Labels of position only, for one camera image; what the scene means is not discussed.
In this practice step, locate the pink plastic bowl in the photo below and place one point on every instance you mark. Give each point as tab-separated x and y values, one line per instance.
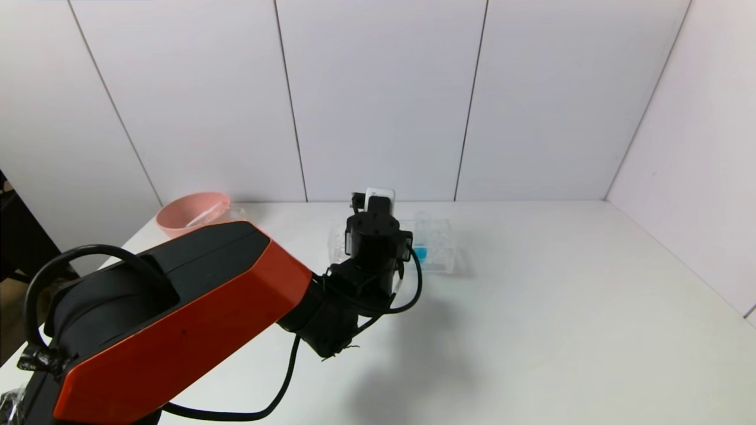
180	215

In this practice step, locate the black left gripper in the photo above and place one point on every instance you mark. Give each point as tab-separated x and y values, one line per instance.
375	242

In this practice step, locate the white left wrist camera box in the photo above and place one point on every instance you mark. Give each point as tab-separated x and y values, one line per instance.
381	193

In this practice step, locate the test tube with blue pigment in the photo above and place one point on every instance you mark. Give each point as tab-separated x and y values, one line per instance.
420	254

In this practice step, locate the orange and black left arm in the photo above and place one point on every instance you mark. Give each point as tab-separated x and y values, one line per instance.
177	319

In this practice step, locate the clear glass beaker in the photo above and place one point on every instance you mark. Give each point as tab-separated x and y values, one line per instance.
237	213

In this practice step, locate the dark furniture beside table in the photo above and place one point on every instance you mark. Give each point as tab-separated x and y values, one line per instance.
18	236

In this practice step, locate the clear acrylic test tube rack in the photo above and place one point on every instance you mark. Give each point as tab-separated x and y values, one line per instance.
437	257

